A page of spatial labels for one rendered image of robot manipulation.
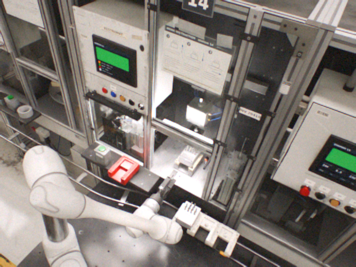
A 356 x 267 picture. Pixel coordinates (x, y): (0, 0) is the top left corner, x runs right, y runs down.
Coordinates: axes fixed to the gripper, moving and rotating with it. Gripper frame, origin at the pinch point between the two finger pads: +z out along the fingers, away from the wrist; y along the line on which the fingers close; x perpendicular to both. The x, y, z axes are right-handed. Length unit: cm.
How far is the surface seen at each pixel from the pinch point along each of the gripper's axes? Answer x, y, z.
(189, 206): -16.4, -5.3, -8.2
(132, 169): 25.2, -3.6, -5.8
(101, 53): 46, 66, -1
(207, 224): -29.5, -10.8, -9.3
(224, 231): -39.6, -12.8, -6.5
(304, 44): -38, 97, 2
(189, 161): -2.8, 2.5, 14.8
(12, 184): 155, -101, -24
